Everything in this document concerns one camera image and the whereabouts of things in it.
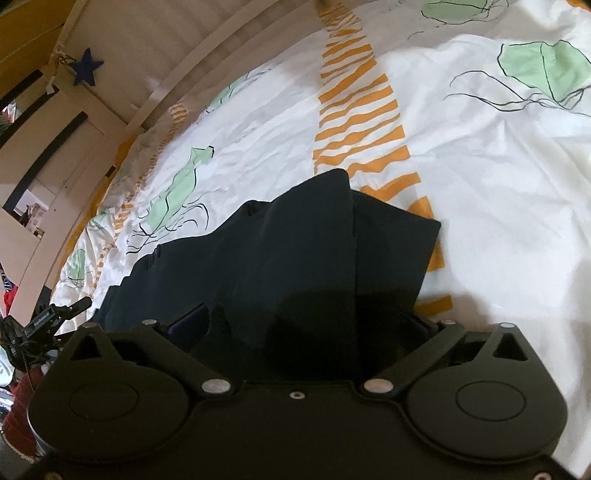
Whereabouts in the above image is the dark navy hoodie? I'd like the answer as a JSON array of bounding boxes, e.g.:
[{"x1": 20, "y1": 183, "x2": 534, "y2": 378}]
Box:
[{"x1": 95, "y1": 168, "x2": 441, "y2": 384}]

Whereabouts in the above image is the white wooden bed frame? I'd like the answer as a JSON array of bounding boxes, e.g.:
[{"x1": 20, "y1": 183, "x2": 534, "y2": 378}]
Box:
[{"x1": 0, "y1": 60, "x2": 139, "y2": 319}]

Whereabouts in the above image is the red cloth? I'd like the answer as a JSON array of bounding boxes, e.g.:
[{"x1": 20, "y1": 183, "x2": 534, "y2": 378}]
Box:
[{"x1": 4, "y1": 369, "x2": 42, "y2": 457}]

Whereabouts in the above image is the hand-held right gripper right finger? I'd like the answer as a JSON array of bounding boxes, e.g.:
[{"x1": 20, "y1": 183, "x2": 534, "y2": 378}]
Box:
[{"x1": 364, "y1": 316, "x2": 533, "y2": 398}]

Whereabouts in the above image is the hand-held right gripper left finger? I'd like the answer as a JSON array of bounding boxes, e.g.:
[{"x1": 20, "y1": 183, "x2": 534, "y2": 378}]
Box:
[{"x1": 67, "y1": 302, "x2": 234, "y2": 398}]

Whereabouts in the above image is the white printed duvet cover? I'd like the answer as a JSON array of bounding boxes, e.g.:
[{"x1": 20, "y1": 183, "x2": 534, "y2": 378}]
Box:
[{"x1": 48, "y1": 0, "x2": 591, "y2": 462}]

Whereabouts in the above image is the blue star decoration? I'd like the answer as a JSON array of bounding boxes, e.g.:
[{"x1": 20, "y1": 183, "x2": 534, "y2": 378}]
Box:
[{"x1": 69, "y1": 47, "x2": 106, "y2": 88}]

